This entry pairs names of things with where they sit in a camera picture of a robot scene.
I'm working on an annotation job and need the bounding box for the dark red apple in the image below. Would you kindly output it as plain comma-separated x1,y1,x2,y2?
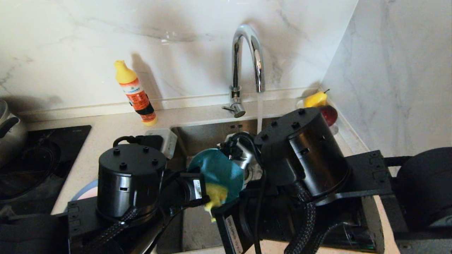
319,105,338,127

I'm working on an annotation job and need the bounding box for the teal bowl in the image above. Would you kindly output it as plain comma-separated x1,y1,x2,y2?
187,148,245,206

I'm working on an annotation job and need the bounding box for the black induction cooktop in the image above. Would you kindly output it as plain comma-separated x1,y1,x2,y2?
0,125,91,216

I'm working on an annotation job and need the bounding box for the yellow green sponge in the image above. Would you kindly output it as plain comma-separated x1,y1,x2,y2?
204,182,230,223

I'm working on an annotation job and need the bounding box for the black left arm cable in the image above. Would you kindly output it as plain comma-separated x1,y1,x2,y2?
112,135,150,149

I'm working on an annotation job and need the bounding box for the yellow pear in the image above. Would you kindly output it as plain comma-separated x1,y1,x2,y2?
303,89,329,108

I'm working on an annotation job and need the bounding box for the chrome gooseneck faucet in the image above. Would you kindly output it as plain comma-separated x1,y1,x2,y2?
222,24,266,118

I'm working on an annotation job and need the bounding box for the yellow orange detergent bottle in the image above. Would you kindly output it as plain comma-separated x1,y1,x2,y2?
113,60,158,127

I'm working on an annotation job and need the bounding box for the stainless steel sink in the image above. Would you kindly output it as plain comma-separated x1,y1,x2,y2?
157,116,386,254

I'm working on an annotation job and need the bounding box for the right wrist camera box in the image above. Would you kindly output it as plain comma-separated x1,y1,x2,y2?
216,132,256,170

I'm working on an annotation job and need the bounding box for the blue-grey plate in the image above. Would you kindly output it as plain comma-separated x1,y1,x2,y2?
72,179,99,202

